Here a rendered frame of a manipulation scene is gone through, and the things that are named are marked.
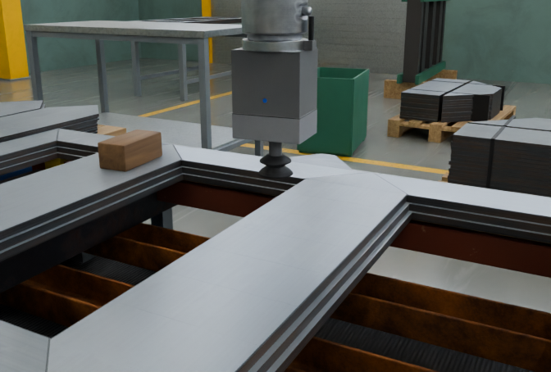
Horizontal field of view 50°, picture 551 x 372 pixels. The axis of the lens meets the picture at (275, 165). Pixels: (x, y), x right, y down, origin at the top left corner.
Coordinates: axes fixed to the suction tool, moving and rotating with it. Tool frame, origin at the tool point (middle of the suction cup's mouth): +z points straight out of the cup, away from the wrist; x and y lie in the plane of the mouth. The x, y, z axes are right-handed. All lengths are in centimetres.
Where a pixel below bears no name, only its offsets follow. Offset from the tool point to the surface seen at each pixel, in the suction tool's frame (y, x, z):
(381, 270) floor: 19, -170, 96
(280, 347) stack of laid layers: -7.9, 18.3, 11.4
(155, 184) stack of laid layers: 32.6, -22.3, 12.3
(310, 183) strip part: 4.3, -26.4, 10.0
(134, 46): 379, -512, 39
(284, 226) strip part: 1.5, -7.0, 9.9
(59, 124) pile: 78, -49, 10
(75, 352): 8.2, 28.1, 9.8
